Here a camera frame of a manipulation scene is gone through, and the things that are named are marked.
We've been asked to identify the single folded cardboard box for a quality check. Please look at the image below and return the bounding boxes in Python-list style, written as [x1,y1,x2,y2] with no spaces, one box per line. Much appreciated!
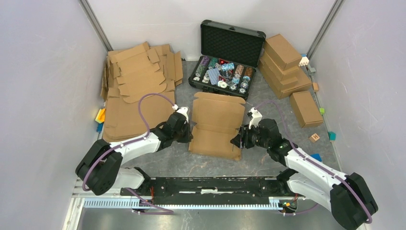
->
[289,91,324,128]

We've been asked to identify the orange yellow toy block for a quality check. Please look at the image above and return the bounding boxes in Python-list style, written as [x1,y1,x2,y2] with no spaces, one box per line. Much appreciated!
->
[95,108,106,124]

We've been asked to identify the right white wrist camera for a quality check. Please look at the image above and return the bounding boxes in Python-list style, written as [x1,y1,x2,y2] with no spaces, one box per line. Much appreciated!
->
[247,107,263,129]

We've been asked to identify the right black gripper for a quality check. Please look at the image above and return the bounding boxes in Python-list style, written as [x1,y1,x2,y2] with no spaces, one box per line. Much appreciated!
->
[229,122,270,149]

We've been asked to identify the white blue toy brick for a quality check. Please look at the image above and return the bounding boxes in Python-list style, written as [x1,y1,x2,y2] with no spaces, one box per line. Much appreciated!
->
[298,54,310,67]

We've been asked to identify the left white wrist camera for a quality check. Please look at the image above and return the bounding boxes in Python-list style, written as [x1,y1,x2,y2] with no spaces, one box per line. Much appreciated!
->
[172,104,189,123]

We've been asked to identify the teal cube block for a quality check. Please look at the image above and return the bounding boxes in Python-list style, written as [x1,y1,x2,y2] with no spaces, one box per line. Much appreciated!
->
[327,131,337,141]

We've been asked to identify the black poker chip case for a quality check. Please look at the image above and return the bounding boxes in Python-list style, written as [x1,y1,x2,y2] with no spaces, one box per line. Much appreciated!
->
[188,20,266,99]

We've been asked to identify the stack of flat cardboard blanks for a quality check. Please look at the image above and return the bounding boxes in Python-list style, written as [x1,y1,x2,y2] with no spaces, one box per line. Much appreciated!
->
[100,41,184,143]

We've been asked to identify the small wooden cube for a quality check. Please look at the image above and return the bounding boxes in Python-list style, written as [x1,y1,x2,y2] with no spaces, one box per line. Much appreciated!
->
[312,82,319,92]

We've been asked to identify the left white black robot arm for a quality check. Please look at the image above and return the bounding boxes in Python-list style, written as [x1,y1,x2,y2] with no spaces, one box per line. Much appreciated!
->
[75,106,193,196]

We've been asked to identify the grey small block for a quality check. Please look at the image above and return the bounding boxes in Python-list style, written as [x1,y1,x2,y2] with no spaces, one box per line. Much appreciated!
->
[307,67,316,76]

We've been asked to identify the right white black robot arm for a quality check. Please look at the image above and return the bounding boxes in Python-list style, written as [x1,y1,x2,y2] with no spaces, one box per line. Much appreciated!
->
[230,119,378,230]

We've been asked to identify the blue green stacked bricks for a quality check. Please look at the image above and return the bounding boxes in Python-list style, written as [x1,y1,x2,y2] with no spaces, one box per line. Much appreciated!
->
[311,154,322,162]

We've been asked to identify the wooden letter H block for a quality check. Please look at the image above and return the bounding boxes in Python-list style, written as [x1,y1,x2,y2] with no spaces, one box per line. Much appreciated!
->
[309,133,320,143]

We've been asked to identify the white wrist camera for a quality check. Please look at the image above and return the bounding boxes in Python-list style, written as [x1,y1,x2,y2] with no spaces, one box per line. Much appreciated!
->
[247,107,263,129]
[172,104,189,123]

